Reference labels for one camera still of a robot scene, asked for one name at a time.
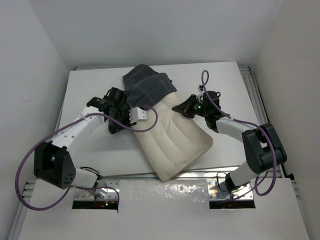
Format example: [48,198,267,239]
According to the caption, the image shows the aluminium frame rails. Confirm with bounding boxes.
[21,64,298,208]

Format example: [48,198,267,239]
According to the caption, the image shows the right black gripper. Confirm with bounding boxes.
[172,94,209,119]

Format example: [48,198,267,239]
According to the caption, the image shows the cream pillow with bear print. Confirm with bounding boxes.
[134,92,214,182]

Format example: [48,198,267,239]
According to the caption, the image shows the purple cable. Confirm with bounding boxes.
[14,106,159,211]
[201,69,279,198]

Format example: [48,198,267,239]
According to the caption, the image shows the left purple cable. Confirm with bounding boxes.
[14,106,159,211]

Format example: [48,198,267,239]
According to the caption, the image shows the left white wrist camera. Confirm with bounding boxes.
[129,107,148,124]

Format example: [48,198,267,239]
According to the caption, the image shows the dark plaid pillowcase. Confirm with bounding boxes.
[122,64,177,108]

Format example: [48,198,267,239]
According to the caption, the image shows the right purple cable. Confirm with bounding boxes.
[201,69,279,198]

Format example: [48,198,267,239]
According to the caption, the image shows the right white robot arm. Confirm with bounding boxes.
[172,91,287,193]

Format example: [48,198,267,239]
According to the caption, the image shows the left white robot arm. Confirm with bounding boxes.
[33,87,132,190]

